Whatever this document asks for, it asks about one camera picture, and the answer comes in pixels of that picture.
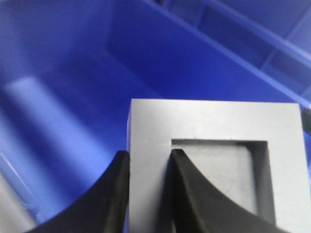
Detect gray square base block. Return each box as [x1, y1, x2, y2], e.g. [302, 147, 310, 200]
[127, 99, 311, 233]

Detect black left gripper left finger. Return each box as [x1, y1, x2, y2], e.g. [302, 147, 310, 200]
[31, 150, 130, 233]

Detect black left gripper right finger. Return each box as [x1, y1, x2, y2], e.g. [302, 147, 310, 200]
[170, 149, 283, 233]

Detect blue bin receiving block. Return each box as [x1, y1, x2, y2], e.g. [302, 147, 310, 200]
[0, 0, 311, 223]

